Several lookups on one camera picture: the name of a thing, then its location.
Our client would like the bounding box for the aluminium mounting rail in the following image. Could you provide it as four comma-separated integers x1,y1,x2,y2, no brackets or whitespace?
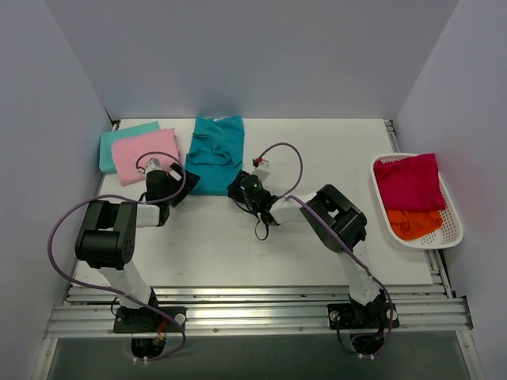
45,283,473,338

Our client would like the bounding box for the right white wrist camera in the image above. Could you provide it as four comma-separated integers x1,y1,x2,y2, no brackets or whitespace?
251,158,272,181

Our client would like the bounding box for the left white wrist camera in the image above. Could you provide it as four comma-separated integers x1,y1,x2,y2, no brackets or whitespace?
144,158,163,175

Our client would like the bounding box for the pink folded t-shirt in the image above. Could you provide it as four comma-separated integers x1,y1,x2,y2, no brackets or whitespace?
112,128,180,186

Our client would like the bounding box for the magenta t-shirt in basket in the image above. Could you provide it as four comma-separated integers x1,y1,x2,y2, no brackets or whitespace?
373,154,446,212

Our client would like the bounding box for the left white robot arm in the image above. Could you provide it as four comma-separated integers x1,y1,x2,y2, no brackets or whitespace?
74,158,200,332

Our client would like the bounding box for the black thin cable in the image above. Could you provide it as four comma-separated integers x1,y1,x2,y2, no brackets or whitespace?
233,199,273,241

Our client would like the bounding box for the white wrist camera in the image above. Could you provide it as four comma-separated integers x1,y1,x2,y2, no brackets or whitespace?
144,158,163,175
251,158,272,181

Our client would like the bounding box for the teal t-shirt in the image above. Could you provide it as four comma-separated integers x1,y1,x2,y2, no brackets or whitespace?
185,116,245,196

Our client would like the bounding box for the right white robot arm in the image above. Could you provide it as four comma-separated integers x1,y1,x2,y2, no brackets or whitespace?
227,171,387,327

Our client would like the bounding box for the mint green folded t-shirt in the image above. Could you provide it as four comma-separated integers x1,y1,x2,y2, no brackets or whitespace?
99,122,159,174

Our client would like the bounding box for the white perforated plastic basket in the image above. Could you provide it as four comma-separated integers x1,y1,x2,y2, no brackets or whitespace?
370,153,463,251

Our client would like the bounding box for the orange t-shirt in basket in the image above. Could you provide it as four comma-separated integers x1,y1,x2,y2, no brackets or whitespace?
387,210,443,241

